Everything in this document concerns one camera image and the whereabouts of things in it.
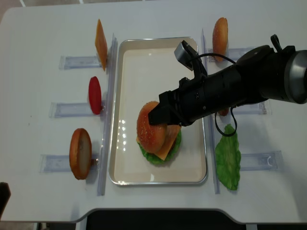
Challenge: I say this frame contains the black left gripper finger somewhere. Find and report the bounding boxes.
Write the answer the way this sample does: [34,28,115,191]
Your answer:
[148,103,177,125]

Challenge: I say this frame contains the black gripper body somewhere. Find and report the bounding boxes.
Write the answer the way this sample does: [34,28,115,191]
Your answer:
[159,78,216,126]

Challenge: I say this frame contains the sesame bun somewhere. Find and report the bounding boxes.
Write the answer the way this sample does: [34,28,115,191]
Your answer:
[213,17,228,56]
[137,101,167,153]

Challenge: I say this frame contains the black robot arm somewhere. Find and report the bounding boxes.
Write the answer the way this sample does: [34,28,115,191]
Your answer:
[149,43,307,126]

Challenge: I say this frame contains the orange cheese slice on burger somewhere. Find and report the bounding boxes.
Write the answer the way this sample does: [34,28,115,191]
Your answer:
[137,125,181,160]

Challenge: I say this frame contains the standing brown meat patty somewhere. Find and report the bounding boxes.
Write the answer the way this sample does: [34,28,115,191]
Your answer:
[218,108,229,116]

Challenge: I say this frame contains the green lettuce leaf on burger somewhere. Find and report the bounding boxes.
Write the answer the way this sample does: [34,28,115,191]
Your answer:
[137,131,182,165]

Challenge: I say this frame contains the standing green lettuce leaf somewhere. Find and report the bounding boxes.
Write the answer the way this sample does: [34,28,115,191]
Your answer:
[215,132,241,191]

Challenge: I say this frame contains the standing red tomato slice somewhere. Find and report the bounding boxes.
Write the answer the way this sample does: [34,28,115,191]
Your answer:
[88,76,102,115]

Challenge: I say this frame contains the clear holder for lettuce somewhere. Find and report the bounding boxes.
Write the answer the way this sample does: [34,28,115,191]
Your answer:
[240,150,283,172]

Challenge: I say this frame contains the standing orange cheese slice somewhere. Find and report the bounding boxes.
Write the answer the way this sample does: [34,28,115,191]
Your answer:
[95,19,108,71]

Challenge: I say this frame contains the clear holder for tomato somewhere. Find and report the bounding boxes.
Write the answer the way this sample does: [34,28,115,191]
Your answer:
[48,101,105,118]

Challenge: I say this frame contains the clear holder for cheese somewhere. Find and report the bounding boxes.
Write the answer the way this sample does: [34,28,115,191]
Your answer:
[59,56,102,70]

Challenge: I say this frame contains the white rectangular metal tray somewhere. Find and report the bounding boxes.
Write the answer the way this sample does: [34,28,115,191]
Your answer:
[109,37,207,185]

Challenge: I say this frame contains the clear holder for patty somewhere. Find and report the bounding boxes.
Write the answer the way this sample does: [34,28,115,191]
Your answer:
[233,100,272,115]

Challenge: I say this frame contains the standing bottom bun slice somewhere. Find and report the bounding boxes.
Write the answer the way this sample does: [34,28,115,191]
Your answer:
[69,128,92,180]

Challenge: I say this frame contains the clear holder for bottom bun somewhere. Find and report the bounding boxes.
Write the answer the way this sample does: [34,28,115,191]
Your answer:
[39,153,99,173]

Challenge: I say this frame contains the dark object at left edge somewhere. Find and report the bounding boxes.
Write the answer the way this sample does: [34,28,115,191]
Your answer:
[0,182,11,217]

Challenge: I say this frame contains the long clear right rail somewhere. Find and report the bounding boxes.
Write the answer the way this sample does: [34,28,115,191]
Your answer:
[201,28,220,195]

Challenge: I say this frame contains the long clear rail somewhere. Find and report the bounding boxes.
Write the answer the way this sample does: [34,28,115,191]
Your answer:
[97,34,118,196]
[201,28,220,195]

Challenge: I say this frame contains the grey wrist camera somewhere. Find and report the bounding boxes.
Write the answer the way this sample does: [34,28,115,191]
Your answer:
[174,40,198,71]

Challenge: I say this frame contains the long clear left rail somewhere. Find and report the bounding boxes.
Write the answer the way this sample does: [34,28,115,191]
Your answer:
[97,34,118,196]

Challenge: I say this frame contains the black camera cable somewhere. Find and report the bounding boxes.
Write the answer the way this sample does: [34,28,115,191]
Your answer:
[190,34,283,137]

